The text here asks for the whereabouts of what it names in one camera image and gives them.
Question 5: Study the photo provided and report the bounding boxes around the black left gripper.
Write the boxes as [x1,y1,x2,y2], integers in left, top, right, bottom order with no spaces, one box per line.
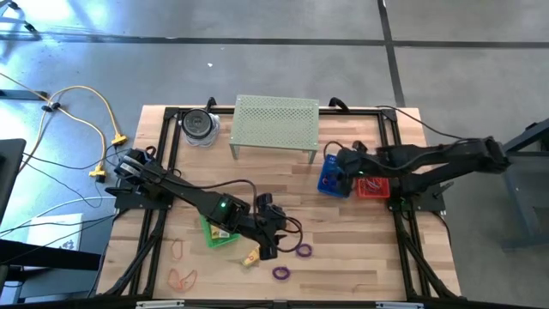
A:
[251,192,293,262]

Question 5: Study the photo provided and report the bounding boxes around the blue plastic basket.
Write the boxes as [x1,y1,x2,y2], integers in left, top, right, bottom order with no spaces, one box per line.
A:
[316,153,353,199]

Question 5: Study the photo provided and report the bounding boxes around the black beam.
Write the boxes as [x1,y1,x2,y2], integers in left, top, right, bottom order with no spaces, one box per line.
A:
[0,238,102,272]

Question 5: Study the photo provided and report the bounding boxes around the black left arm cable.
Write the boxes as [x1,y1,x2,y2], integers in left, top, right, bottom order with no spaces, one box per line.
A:
[274,214,305,253]

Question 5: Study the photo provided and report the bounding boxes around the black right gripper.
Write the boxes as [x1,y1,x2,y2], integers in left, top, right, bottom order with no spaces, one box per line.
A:
[336,140,371,199]

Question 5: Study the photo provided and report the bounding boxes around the black desk top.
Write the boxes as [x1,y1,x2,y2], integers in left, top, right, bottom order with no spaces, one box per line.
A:
[0,137,27,224]

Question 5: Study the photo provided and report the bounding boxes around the red plastic basket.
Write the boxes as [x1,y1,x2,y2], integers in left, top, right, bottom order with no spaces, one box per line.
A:
[355,176,392,200]

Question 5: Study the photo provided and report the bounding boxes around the orange rubber band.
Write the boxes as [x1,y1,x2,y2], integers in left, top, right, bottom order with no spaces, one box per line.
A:
[170,238,185,261]
[167,267,186,290]
[179,268,199,291]

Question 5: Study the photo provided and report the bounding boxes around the white cardboard box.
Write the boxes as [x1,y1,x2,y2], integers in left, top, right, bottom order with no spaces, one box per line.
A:
[26,213,85,252]

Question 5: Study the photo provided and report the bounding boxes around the silver aluminium bar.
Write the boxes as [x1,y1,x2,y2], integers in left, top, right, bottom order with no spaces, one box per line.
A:
[376,301,425,309]
[136,300,185,309]

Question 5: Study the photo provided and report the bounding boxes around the white floor cable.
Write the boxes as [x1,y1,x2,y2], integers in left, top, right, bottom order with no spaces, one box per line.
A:
[0,196,118,236]

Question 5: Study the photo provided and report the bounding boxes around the green plastic basket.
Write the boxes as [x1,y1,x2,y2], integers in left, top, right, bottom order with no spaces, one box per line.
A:
[197,213,242,250]

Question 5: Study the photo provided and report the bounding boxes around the pale green perforated metal shelf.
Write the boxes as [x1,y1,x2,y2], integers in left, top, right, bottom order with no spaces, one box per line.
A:
[228,94,321,164]

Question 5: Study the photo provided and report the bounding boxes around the white cylindrical canister black top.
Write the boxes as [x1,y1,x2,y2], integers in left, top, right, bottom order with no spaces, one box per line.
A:
[180,107,214,141]

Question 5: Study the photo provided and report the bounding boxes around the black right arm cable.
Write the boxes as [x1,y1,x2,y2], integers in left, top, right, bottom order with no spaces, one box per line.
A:
[375,105,468,142]

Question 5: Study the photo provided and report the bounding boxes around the yellow extension cable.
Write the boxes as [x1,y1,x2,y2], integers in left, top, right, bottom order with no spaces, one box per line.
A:
[0,71,108,179]
[40,84,129,147]

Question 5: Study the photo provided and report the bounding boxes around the black floor stand foot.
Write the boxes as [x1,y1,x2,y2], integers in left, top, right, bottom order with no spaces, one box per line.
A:
[0,88,50,101]

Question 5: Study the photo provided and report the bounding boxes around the grey metal table frame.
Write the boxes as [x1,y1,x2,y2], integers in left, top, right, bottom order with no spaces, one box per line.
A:
[479,116,549,253]

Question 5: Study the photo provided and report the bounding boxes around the white coiled cable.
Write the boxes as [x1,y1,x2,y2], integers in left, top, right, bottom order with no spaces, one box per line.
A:
[184,113,222,149]

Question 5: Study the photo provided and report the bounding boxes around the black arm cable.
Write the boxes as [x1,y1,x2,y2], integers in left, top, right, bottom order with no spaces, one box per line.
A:
[375,105,468,142]
[274,214,305,253]

